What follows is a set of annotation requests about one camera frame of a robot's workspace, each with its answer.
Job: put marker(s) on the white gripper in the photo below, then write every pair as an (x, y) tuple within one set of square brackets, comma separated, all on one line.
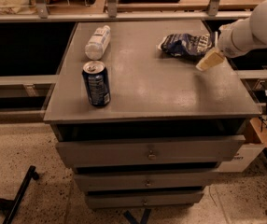
[(229, 43)]

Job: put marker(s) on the black stand leg left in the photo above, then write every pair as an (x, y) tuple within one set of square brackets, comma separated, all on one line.
[(9, 208)]

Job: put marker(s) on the cardboard box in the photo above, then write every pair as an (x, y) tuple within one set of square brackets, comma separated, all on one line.
[(256, 141)]

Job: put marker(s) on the clear plastic water bottle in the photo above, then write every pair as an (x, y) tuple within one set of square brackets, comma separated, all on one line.
[(98, 43)]

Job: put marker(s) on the blue chip bag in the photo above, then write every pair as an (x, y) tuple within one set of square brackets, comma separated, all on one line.
[(190, 47)]

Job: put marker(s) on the grey drawer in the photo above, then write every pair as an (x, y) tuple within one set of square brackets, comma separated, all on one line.
[(125, 152), (144, 199), (146, 180)]

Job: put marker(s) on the top grey drawer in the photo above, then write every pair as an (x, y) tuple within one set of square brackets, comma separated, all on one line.
[(125, 152)]

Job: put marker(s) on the grey drawer cabinet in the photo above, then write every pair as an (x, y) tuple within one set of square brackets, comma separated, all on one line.
[(152, 96)]

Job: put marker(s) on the middle grey drawer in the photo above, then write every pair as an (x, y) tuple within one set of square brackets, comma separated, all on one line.
[(146, 180)]

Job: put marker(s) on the blue pepsi can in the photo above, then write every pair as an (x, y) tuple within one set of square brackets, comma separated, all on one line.
[(96, 82)]

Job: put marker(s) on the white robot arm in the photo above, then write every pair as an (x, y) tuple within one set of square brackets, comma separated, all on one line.
[(238, 38)]

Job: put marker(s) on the bottom grey drawer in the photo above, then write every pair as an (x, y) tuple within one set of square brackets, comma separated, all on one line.
[(144, 199)]

